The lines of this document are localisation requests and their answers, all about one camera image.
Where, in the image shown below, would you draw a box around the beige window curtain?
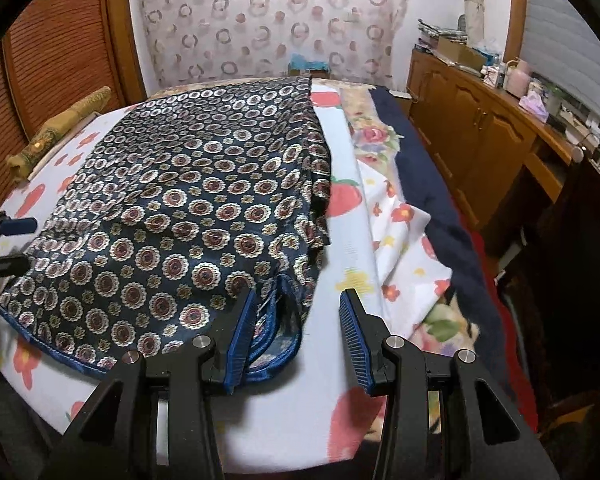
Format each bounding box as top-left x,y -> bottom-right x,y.
457,0 -> 513,46

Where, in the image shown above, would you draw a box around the wooden louvered door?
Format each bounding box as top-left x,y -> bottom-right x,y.
0,0 -> 146,211

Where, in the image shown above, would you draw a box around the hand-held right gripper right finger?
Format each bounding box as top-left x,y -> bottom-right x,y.
339,288 -> 556,480

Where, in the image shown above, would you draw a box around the grey window blind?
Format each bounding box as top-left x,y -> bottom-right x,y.
522,0 -> 600,136

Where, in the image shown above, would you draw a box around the circle pattern curtain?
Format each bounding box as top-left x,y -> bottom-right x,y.
130,0 -> 412,91

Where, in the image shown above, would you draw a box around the white strawberry print sheet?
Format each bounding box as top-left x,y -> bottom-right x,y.
0,77 -> 396,466

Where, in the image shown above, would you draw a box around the black chair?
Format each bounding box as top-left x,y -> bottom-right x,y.
500,260 -> 600,480

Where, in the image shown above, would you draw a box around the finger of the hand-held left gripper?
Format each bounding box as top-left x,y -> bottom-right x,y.
0,212 -> 37,236
0,254 -> 31,288

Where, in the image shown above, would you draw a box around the golden brown cloth bundle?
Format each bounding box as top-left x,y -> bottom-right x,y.
7,86 -> 112,181

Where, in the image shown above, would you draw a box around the purple tissue pack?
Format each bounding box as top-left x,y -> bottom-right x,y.
519,90 -> 551,123

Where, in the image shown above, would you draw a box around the stack of newspapers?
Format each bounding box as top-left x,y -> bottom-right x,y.
417,17 -> 468,43

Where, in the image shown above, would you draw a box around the navy medallion print satin garment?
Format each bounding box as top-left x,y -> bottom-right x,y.
0,76 -> 333,386

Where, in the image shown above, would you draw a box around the wooden cabinet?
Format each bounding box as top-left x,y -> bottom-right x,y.
407,47 -> 588,231

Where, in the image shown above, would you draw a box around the blue box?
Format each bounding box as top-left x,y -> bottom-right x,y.
289,52 -> 329,77

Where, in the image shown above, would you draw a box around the cardboard box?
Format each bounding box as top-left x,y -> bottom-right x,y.
437,35 -> 488,71

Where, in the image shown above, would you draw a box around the pink kettle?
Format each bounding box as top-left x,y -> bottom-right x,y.
505,57 -> 531,97

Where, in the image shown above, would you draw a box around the white red flower cloth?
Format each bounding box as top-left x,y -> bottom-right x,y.
357,180 -> 453,341

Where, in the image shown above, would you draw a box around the navy blanket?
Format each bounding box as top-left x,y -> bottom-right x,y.
370,87 -> 516,386

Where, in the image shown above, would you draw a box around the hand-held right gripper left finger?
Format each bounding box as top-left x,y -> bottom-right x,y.
45,287 -> 259,480

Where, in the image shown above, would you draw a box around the red blanket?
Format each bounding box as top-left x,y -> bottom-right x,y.
472,225 -> 538,436

